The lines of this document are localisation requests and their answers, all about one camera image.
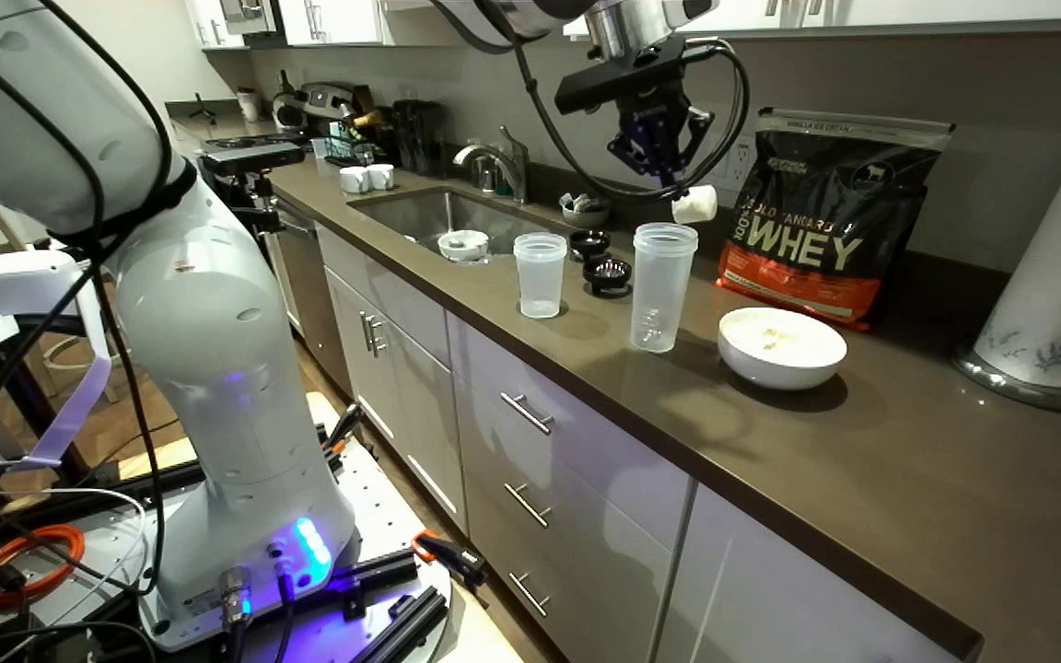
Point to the small black white object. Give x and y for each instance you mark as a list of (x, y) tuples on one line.
[(584, 207)]

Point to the short clear shaker cup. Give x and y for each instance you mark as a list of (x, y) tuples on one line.
[(539, 282)]

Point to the small round white container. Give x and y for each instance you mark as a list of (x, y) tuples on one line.
[(464, 246)]

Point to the black round bowl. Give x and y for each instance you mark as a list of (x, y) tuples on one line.
[(590, 246)]

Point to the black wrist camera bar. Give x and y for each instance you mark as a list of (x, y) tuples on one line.
[(615, 80)]

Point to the white ceramic bowl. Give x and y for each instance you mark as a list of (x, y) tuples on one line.
[(782, 355)]

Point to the tall clear shaker cup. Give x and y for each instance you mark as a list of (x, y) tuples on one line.
[(661, 288)]

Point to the silver countertop appliance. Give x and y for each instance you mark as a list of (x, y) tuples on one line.
[(330, 119)]

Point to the steel kitchen sink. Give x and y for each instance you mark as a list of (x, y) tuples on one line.
[(431, 216)]

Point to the orange black clamp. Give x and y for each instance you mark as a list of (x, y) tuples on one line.
[(449, 557), (341, 430)]

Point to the black coffee maker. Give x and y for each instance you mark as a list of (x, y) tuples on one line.
[(417, 133)]

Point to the chrome sink faucet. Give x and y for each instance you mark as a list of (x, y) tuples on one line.
[(487, 167)]

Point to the small white cup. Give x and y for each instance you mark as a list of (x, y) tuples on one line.
[(379, 178), (353, 178)]

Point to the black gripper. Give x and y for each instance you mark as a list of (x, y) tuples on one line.
[(655, 130)]

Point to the stainless dishwasher front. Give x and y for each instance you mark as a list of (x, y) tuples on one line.
[(311, 307)]

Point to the white upper kitchen cabinets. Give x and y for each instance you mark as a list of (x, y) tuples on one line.
[(923, 13)]

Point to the black whey protein bag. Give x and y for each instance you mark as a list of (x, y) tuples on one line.
[(830, 227)]

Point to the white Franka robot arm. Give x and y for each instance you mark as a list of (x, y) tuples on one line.
[(210, 333)]

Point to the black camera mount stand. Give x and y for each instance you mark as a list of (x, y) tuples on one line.
[(246, 167)]

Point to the perforated robot mounting table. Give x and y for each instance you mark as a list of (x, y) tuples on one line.
[(394, 501)]

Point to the white plastic scoop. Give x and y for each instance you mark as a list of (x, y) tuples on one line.
[(692, 205)]

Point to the black aluminium rail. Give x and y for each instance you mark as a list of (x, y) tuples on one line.
[(404, 627)]

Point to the white wall outlet plate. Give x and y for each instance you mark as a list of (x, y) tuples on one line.
[(734, 151)]

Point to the lower kitchen cabinets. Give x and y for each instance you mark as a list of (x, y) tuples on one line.
[(578, 518)]

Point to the white plastic frame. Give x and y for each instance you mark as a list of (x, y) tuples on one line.
[(74, 406)]

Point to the silver towel holder base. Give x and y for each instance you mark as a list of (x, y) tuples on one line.
[(1020, 384)]

